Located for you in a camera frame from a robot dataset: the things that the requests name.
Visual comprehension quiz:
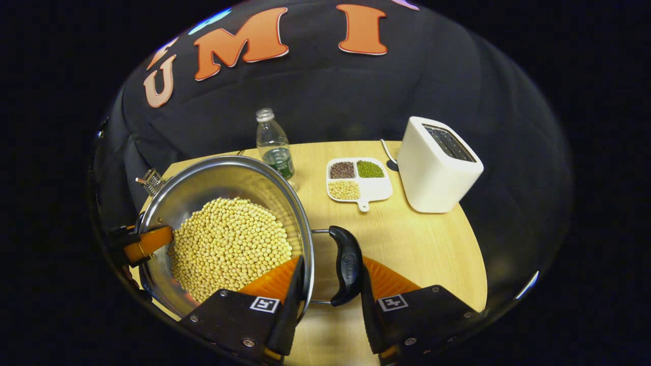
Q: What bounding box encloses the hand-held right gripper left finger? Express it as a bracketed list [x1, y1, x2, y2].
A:
[177, 254, 307, 364]

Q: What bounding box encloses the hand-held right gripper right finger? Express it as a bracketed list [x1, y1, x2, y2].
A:
[360, 256, 480, 366]

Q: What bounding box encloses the stainless steel pot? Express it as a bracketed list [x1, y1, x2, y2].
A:
[136, 155, 365, 322]

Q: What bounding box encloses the small glass jar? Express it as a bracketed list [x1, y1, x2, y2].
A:
[135, 168, 167, 197]

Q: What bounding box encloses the pile of soybeans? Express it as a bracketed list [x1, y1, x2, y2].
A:
[167, 197, 294, 304]

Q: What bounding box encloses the white divided bean tray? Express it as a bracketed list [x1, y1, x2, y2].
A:
[325, 157, 394, 213]

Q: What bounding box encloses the heap of yellow beans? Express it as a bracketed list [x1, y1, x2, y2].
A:
[329, 180, 361, 201]

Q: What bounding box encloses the heap of green beans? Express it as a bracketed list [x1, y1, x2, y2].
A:
[357, 160, 386, 179]

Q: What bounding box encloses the white toaster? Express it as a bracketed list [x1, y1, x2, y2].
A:
[396, 116, 485, 214]

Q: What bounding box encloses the clear plastic water bottle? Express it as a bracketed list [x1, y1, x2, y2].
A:
[255, 107, 296, 192]

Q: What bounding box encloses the black backdrop cloth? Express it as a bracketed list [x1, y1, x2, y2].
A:
[92, 0, 573, 316]

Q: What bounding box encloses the white toaster cable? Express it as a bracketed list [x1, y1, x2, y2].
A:
[380, 138, 400, 172]

